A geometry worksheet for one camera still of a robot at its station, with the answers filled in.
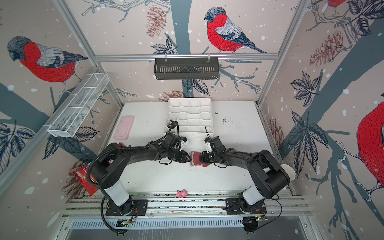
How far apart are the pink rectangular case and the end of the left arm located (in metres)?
0.42

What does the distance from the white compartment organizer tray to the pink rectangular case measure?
0.85 ft

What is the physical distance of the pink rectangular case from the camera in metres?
1.02

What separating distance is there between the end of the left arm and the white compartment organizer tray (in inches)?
6.0

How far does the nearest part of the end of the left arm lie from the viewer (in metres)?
0.74

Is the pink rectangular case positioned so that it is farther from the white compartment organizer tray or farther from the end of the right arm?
the end of the right arm

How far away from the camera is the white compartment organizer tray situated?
1.01 m
